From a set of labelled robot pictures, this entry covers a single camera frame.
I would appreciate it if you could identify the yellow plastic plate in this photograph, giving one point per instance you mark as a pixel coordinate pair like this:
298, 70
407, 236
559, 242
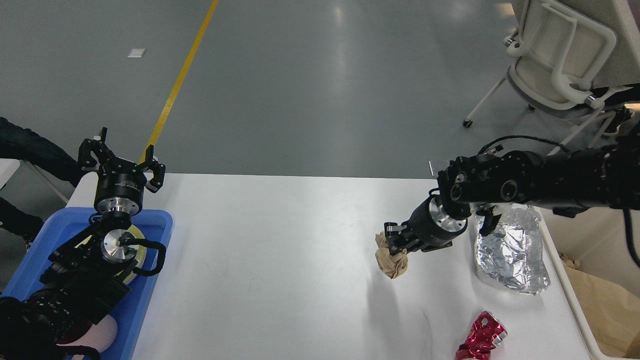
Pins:
116, 258

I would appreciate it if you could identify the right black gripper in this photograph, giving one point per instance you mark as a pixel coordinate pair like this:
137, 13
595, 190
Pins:
428, 228

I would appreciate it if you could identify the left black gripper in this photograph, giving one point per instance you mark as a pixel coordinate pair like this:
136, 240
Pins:
121, 192

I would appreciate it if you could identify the white floor marker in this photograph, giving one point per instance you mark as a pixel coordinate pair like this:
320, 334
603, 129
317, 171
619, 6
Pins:
136, 53

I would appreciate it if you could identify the aluminium foil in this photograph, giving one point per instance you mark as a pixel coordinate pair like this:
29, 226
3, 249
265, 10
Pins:
511, 256

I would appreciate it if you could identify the brown paper ball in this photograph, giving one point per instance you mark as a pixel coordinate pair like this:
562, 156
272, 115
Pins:
392, 265

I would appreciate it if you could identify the white office chair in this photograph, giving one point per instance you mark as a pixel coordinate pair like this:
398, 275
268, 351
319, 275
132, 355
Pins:
574, 58

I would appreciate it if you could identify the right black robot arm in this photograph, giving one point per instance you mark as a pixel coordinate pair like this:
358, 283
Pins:
566, 183

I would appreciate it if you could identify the red shiny wrapper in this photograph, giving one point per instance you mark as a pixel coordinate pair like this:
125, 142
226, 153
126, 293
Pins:
486, 334

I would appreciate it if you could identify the brown paper bag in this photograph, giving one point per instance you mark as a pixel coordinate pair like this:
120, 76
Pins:
612, 312

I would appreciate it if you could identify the dark clothed person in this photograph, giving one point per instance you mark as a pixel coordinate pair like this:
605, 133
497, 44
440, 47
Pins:
23, 144

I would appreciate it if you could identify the pink mug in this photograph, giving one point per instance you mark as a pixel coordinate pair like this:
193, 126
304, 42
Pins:
99, 336

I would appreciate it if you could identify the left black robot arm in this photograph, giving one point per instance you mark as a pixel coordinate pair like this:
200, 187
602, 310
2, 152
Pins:
86, 278

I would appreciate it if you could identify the beige waste bin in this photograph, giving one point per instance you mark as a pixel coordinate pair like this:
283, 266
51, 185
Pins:
597, 239

